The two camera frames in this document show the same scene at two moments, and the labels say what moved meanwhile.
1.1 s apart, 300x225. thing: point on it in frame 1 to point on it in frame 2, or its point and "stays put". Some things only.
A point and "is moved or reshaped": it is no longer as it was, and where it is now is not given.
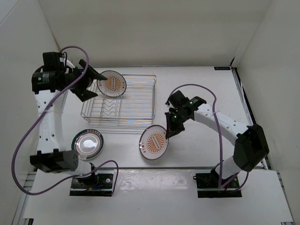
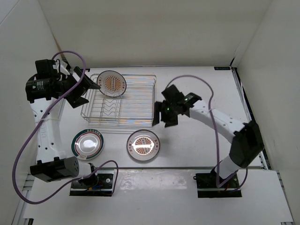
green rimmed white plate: x=88 y=143 stays put
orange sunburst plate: x=153 y=143 is moved or reshaped
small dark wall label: x=222 y=68 stays put
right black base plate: x=207 y=186 stays put
